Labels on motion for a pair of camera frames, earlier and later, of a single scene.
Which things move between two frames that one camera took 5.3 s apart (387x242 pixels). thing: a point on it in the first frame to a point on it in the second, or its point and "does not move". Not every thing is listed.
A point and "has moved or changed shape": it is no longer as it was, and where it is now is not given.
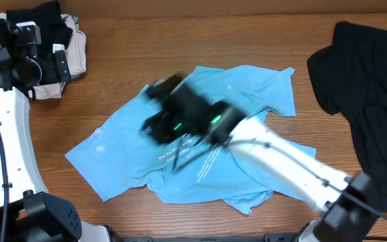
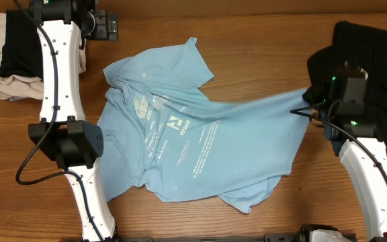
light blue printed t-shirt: x=119 y=154 has moved or changed shape
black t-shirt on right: x=360 y=76 does not move
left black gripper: x=53 y=76 to x=102 y=32
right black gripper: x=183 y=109 to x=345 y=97
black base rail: x=267 y=238 does not move
